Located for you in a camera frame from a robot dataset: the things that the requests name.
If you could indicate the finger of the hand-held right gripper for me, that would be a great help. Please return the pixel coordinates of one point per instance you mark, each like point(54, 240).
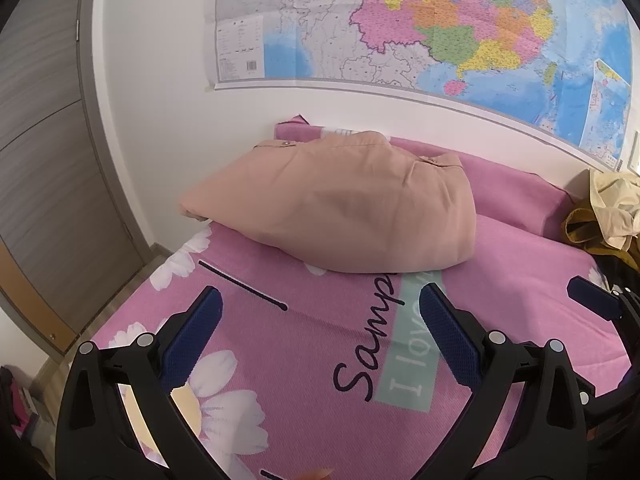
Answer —
point(595, 300)
point(584, 382)

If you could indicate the cream garment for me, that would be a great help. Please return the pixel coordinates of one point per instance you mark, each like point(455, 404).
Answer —
point(620, 210)

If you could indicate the white wall socket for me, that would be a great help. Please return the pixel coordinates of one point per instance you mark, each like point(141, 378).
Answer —
point(636, 155)

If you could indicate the colourful wall map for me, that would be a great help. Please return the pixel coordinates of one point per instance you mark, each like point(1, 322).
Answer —
point(450, 35)

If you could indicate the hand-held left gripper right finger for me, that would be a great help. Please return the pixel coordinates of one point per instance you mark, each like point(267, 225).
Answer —
point(450, 335)

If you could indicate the wooden wardrobe door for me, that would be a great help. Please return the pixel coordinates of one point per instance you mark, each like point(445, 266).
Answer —
point(45, 160)

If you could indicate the pink daisy print blanket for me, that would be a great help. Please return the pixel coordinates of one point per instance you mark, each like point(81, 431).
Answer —
point(310, 340)

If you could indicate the person's left hand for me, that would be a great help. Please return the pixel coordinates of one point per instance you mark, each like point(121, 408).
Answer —
point(317, 475)

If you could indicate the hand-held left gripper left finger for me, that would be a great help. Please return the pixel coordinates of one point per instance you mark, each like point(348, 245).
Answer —
point(195, 340)

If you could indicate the pink jacket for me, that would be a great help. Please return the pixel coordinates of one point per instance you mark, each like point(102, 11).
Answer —
point(340, 210)

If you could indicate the dark cloth bundle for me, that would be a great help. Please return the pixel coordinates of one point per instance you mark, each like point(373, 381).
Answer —
point(12, 400)

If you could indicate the black garment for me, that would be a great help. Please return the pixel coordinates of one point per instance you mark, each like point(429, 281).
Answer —
point(625, 270)

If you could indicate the mustard yellow garment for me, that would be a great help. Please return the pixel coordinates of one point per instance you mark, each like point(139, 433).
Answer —
point(580, 230)

